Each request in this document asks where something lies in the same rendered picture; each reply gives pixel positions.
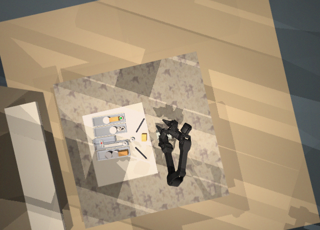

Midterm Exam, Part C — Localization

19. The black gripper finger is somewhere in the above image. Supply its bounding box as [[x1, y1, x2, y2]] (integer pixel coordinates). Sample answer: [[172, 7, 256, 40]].
[[156, 125, 165, 136], [162, 119, 173, 127]]

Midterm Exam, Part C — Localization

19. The grey cylinder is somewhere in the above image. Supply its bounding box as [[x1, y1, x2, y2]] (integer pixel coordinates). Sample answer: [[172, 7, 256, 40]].
[[103, 117, 111, 124], [105, 151, 113, 159], [109, 126, 118, 134], [112, 149, 120, 158]]

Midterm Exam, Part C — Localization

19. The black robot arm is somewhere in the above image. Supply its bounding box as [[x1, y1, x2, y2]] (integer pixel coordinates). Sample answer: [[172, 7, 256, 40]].
[[158, 121, 192, 186]]

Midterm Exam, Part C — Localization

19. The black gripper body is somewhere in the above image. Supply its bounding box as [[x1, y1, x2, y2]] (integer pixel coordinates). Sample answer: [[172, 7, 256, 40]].
[[160, 124, 179, 139]]

